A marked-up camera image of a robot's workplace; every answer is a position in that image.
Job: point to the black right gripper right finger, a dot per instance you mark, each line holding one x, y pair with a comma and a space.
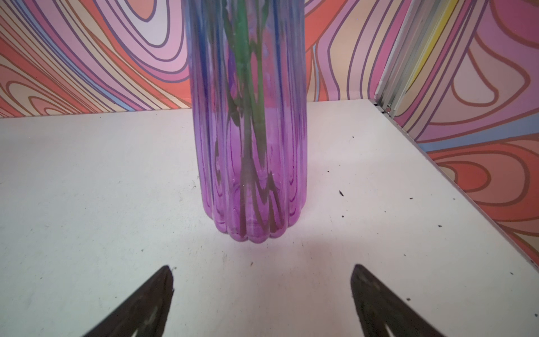
381, 312

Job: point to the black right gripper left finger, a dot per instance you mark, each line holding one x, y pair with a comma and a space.
144, 313

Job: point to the purple blue glass vase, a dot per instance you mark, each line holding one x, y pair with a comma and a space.
284, 179

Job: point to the light pink rose stem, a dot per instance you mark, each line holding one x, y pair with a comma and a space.
243, 26

